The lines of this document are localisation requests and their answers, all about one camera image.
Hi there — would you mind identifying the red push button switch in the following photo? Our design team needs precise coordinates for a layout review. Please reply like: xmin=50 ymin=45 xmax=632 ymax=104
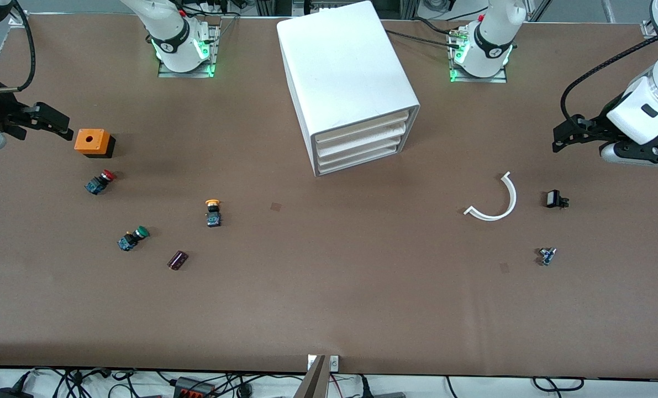
xmin=84 ymin=170 xmax=117 ymax=196

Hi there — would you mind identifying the black orange power strip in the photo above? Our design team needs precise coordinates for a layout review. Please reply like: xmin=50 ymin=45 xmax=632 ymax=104
xmin=173 ymin=376 xmax=217 ymax=398

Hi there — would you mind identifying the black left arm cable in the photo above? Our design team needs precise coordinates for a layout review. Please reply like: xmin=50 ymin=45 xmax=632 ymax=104
xmin=560 ymin=24 xmax=658 ymax=125

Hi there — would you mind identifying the black cable to base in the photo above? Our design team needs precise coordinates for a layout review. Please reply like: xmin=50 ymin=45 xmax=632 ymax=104
xmin=386 ymin=17 xmax=463 ymax=51

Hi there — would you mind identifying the orange box with hole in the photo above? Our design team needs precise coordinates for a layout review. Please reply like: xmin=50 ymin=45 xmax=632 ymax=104
xmin=75 ymin=128 xmax=116 ymax=159

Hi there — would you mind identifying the black looped cable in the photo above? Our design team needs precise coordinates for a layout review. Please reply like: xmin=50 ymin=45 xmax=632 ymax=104
xmin=531 ymin=376 xmax=585 ymax=392

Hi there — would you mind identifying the green push button switch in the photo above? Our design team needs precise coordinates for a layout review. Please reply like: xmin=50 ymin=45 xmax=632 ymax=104
xmin=117 ymin=225 xmax=151 ymax=252

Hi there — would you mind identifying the yellow push button switch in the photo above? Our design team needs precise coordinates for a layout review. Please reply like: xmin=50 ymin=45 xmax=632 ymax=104
xmin=204 ymin=199 xmax=223 ymax=228

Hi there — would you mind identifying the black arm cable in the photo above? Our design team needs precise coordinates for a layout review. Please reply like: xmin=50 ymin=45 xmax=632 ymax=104
xmin=4 ymin=0 xmax=37 ymax=93
xmin=560 ymin=24 xmax=658 ymax=125

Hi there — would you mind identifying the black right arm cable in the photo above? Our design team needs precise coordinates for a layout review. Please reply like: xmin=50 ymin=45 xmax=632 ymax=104
xmin=4 ymin=0 xmax=37 ymax=93

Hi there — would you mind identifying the brown angled bracket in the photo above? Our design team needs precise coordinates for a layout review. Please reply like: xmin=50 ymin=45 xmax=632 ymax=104
xmin=292 ymin=355 xmax=328 ymax=398

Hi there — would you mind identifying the white curved plastic part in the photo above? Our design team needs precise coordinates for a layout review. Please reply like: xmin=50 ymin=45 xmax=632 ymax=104
xmin=464 ymin=171 xmax=518 ymax=222

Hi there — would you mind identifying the white mounting plate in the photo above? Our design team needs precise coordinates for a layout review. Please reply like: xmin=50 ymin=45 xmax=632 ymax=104
xmin=307 ymin=355 xmax=340 ymax=371

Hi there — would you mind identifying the small black component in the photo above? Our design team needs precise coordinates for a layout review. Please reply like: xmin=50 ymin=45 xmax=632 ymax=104
xmin=545 ymin=189 xmax=570 ymax=210

